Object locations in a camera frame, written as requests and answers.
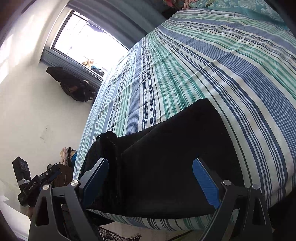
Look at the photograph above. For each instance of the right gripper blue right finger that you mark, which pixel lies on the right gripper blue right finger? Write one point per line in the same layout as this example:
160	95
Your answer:
221	194

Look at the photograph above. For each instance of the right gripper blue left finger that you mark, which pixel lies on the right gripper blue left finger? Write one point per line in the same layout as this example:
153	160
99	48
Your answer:
80	194

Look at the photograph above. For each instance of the black pants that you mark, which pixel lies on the black pants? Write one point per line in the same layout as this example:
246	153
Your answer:
150	172

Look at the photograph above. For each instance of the dark brown wooden dresser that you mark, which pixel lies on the dark brown wooden dresser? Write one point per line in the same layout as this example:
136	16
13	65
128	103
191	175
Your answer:
65	176

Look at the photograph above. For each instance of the folded clothes stack on dresser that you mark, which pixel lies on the folded clothes stack on dresser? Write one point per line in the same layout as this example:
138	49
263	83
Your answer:
68	156

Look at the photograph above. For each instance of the dark hanging bags and coats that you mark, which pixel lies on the dark hanging bags and coats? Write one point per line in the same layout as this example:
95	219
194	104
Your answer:
74	87

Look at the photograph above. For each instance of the striped blue green bed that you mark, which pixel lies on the striped blue green bed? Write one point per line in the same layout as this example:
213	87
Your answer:
244	67

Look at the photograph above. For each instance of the blue striped curtain left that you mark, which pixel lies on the blue striped curtain left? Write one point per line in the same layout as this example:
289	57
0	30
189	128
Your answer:
54	59

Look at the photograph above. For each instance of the blue curtain right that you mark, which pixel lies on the blue curtain right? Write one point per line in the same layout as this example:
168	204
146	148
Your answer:
127	21

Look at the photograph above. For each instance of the teal floral pillow near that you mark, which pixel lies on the teal floral pillow near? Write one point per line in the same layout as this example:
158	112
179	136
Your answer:
257	10

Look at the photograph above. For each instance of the pink crumpled garment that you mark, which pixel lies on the pink crumpled garment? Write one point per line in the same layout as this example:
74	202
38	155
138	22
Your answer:
188	3

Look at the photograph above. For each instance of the red clothes pile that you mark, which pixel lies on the red clothes pile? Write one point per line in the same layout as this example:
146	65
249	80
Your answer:
176	4

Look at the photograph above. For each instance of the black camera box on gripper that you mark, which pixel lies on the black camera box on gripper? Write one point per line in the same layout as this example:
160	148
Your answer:
21	170

